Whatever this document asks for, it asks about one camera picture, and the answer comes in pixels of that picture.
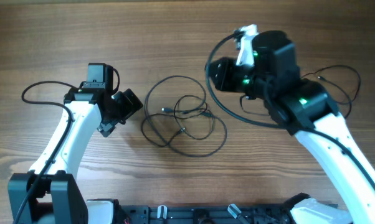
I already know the thick black usb cable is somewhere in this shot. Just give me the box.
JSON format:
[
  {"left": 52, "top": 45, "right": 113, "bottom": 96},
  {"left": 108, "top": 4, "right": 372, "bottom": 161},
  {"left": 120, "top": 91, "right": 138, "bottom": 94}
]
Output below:
[{"left": 140, "top": 75, "right": 228, "bottom": 158}]

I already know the thin black usb cable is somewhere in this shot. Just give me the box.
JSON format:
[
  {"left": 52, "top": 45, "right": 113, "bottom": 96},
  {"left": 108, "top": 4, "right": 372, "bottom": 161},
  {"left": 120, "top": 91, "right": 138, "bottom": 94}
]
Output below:
[{"left": 301, "top": 64, "right": 362, "bottom": 119}]

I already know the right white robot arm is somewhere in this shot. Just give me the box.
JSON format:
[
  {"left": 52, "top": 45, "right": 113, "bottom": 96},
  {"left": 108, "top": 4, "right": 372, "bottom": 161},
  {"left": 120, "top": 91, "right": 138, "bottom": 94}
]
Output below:
[{"left": 205, "top": 29, "right": 375, "bottom": 223}]

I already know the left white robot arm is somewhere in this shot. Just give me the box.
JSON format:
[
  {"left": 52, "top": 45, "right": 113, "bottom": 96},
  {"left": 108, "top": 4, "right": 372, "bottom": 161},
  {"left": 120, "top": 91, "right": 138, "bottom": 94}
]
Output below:
[{"left": 7, "top": 63, "right": 143, "bottom": 223}]

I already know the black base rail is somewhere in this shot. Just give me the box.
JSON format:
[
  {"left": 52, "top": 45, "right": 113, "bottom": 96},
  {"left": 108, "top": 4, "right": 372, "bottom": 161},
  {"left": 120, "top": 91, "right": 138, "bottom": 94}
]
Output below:
[{"left": 121, "top": 204, "right": 294, "bottom": 224}]

